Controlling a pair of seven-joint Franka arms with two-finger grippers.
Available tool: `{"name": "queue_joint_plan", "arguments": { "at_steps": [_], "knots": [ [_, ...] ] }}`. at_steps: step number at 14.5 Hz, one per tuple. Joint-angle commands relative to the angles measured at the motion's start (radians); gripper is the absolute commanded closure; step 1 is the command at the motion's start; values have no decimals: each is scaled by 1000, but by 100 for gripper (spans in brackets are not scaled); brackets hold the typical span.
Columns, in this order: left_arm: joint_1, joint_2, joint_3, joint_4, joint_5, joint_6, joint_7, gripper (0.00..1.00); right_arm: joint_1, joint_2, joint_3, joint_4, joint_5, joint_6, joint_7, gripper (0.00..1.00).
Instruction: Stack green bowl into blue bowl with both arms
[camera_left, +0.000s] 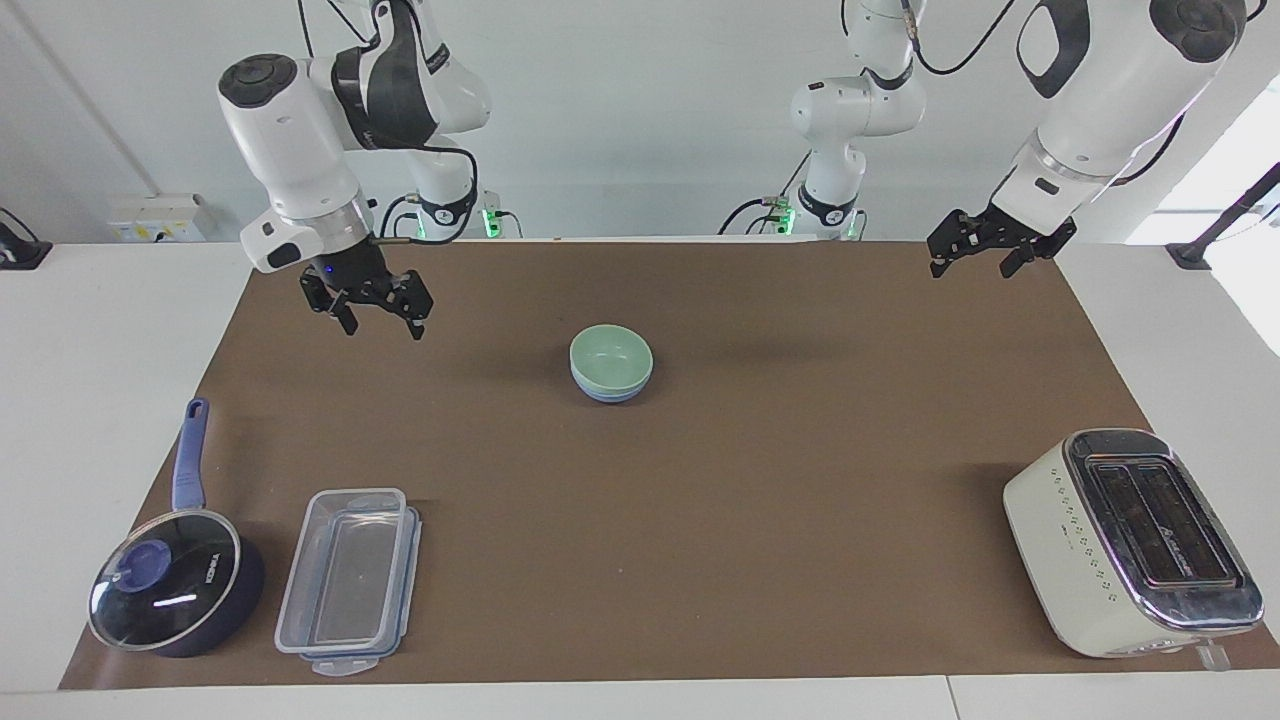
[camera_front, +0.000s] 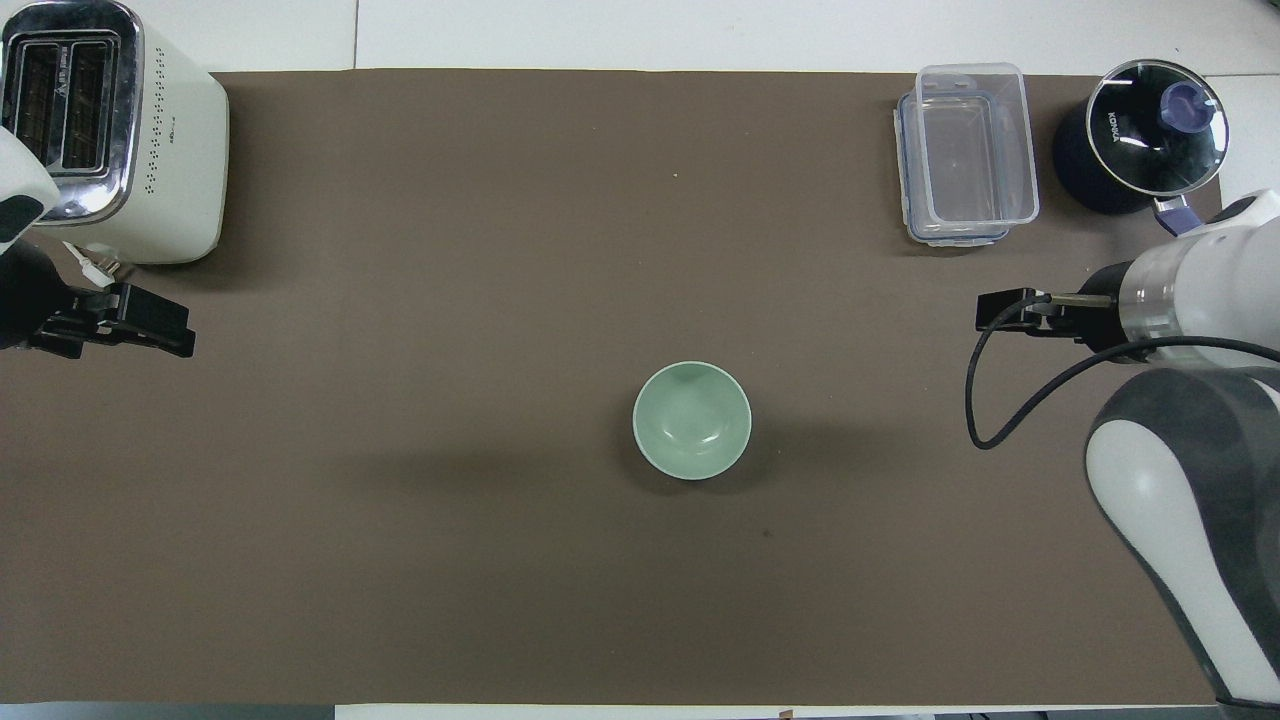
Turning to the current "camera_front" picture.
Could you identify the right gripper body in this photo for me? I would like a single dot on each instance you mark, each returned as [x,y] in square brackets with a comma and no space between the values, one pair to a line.
[1100,325]

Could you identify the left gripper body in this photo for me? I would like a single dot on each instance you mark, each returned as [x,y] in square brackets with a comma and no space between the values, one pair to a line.
[28,295]

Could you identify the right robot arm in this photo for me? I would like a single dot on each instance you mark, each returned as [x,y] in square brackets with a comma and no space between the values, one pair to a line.
[1180,470]

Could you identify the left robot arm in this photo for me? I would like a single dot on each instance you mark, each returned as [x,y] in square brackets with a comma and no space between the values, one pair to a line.
[22,180]

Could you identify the green bowl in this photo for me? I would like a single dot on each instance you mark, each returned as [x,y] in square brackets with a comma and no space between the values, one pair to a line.
[692,420]

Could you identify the white toaster with chrome top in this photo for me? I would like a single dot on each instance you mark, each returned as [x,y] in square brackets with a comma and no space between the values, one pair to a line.
[170,160]

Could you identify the glass lid with purple knob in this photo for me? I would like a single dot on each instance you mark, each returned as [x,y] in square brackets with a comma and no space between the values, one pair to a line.
[1150,125]

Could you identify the clear plastic container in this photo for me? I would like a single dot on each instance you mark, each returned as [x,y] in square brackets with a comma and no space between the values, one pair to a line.
[975,150]

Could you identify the clear container lid blue trim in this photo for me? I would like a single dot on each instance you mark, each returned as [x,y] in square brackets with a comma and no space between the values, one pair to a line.
[908,190]

